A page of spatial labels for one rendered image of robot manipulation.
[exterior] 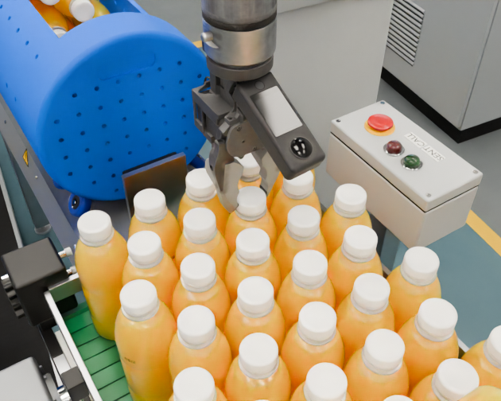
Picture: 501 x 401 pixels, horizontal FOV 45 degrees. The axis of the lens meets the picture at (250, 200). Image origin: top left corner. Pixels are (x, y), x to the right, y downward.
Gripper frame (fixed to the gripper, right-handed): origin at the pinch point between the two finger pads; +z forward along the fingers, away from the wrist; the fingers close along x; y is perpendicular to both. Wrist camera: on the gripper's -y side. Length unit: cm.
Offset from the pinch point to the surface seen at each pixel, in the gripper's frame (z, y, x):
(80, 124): -2.5, 22.9, 13.2
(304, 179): -0.8, -1.1, -7.6
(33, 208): 96, 121, 14
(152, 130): 2.7, 22.8, 3.0
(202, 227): -0.8, -1.7, 7.7
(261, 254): -0.1, -8.3, 3.7
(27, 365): 23.7, 9.0, 31.8
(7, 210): 95, 123, 22
